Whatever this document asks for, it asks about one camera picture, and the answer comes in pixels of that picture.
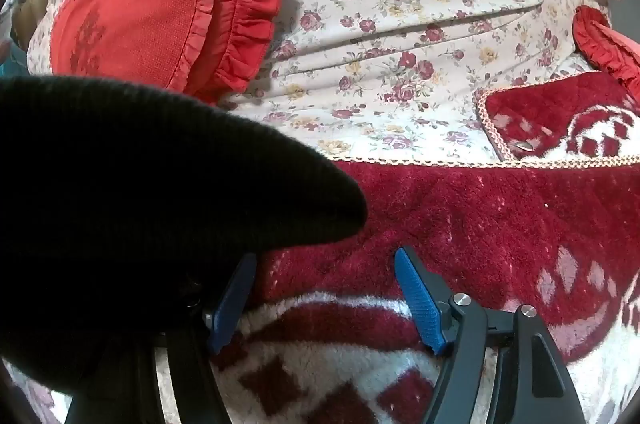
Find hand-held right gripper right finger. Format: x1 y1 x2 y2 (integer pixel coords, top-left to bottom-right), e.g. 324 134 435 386
394 247 586 424

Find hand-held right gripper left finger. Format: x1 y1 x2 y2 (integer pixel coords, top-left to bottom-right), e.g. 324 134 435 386
65 253 259 424

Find black pants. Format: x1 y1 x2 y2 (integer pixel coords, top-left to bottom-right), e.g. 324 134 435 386
0 75 370 399

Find red and white plush blanket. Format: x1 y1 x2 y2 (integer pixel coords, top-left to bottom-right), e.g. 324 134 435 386
0 157 640 424

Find red quilted armrest cover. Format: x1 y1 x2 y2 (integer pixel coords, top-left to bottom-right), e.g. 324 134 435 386
472 72 640 169

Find floral sofa cover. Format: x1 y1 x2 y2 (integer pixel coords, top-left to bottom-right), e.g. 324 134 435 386
25 0 631 166

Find red ruffled cushion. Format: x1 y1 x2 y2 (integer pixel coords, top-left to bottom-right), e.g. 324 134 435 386
49 0 285 106
572 4 640 94

